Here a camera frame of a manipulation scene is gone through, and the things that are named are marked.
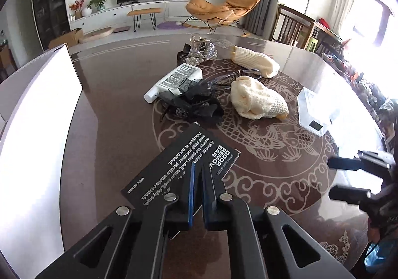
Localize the white sheer curtain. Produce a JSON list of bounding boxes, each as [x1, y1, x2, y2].
[[336, 0, 369, 39]]

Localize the red flowers in vase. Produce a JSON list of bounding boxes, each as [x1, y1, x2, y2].
[[69, 0, 86, 20]]

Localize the black mesh hair bow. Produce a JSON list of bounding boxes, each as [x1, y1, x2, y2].
[[158, 78, 225, 127]]

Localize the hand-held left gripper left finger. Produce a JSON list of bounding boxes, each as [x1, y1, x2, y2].
[[34, 162, 196, 279]]

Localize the white storage container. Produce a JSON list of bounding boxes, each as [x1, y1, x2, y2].
[[0, 43, 83, 267]]

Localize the purple floor mat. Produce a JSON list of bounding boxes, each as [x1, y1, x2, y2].
[[155, 21, 184, 29]]

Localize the round beige pet bed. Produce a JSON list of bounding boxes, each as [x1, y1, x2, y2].
[[78, 27, 113, 43]]

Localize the clear hair clip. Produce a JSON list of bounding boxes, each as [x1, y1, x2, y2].
[[190, 35, 208, 50]]

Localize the silver rhinestone bow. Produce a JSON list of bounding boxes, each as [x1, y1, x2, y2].
[[177, 42, 217, 65]]

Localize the black printed cardboard box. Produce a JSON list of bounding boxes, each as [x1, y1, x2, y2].
[[121, 122, 241, 220]]

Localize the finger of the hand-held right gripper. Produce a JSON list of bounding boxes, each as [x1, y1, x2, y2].
[[329, 184, 372, 205], [328, 151, 391, 174]]

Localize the brown cardboard box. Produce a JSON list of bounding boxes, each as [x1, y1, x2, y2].
[[48, 28, 84, 49]]

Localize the dark wooden chair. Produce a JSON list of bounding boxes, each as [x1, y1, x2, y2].
[[270, 4, 318, 50]]

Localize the thin-framed eyeglasses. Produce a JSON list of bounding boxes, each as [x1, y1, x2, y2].
[[213, 68, 262, 87]]

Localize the orange lounge chair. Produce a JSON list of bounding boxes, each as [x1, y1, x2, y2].
[[186, 0, 261, 34]]

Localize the white squeeze tube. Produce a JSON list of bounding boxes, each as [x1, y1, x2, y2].
[[144, 64, 203, 103]]

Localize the orange-topped bench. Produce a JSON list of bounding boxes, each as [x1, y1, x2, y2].
[[127, 7, 163, 32]]

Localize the cream knitted mitt yellow trim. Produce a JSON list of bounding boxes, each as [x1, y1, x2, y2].
[[230, 76, 289, 120]]

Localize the white television cabinet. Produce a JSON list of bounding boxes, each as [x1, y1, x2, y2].
[[69, 0, 199, 33]]

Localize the clear plastic box with label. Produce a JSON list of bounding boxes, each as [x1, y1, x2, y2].
[[296, 87, 343, 137]]

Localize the bushy green potted plant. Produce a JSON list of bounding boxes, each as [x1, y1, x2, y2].
[[87, 0, 110, 12]]

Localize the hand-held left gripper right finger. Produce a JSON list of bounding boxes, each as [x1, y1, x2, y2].
[[200, 165, 356, 279]]

